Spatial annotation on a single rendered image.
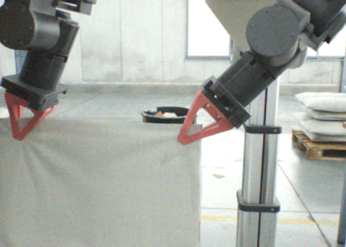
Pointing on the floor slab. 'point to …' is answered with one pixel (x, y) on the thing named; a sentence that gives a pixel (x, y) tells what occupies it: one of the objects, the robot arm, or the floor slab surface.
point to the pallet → (315, 147)
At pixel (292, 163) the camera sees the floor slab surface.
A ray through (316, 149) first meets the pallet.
